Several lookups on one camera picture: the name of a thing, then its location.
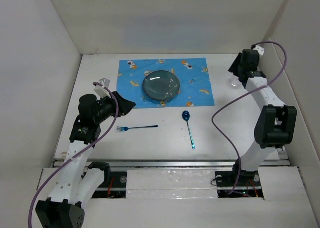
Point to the blue space-print placemat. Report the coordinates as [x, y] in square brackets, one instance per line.
[195, 84]

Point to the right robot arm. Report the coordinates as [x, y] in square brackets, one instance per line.
[276, 123]

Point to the blue metal fork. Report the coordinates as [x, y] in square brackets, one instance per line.
[123, 128]

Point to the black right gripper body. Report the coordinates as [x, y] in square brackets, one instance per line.
[242, 69]

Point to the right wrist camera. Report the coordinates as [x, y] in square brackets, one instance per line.
[259, 49]

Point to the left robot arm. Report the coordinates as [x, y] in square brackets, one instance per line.
[65, 205]

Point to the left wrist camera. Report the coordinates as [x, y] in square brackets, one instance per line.
[100, 87]

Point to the aluminium table rail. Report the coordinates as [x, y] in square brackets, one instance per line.
[175, 163]

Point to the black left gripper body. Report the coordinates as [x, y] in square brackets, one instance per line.
[108, 108]

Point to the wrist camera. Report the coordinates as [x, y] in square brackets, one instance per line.
[259, 49]
[100, 87]

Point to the clear drinking glass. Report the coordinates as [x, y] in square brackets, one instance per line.
[233, 82]

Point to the dark teal ceramic plate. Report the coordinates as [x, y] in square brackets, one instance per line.
[161, 86]

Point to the blue metal spoon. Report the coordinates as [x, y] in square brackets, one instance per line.
[186, 116]

